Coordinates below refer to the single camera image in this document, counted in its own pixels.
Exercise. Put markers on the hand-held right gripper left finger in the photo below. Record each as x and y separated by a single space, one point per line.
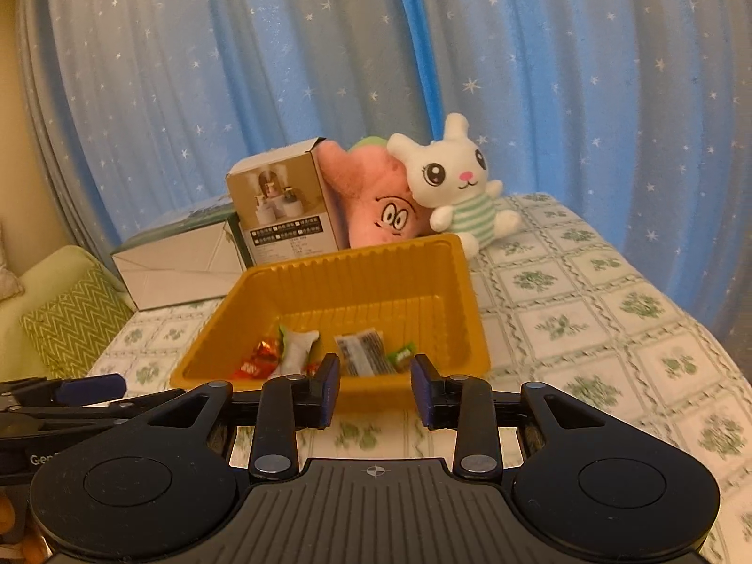
328 390

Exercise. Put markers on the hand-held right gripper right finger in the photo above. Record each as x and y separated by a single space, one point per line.
422 390

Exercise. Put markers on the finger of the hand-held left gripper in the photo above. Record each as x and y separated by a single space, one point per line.
88 414
94 386

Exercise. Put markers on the crinkled red foil wrapper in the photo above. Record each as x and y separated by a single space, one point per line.
311 369

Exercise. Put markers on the green candy wrapper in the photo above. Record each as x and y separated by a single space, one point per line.
402 356

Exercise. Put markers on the white snack packet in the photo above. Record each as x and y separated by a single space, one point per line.
296 352

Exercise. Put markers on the clear packet of dark snack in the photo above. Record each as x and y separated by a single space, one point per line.
361 352

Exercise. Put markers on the large red foil wrapper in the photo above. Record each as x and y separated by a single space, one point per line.
265 346

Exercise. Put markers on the red striped snack packet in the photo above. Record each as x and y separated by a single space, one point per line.
254 370

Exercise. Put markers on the orange plastic tray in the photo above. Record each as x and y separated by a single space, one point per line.
352 288

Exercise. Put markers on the person's left hand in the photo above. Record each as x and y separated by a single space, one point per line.
6 511

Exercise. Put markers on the green chevron pillow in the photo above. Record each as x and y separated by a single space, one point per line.
76 314

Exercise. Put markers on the pale green sofa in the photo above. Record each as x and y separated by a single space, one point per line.
23 341

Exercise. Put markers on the beige embroidered pillow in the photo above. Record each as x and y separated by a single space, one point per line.
7 273

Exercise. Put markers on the white cardboard box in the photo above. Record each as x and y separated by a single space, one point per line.
176 264

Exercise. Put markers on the floral checked tablecloth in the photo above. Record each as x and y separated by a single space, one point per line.
587 317

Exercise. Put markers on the beige photo product box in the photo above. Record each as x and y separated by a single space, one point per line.
282 205

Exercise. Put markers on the pink plush toy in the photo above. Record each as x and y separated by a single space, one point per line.
370 200

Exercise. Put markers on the white bunny plush toy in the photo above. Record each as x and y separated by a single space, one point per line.
452 182

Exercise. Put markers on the green plush toy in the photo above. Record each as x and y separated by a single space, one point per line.
371 142

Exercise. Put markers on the blue star curtain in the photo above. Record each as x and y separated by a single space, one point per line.
205 70
587 82

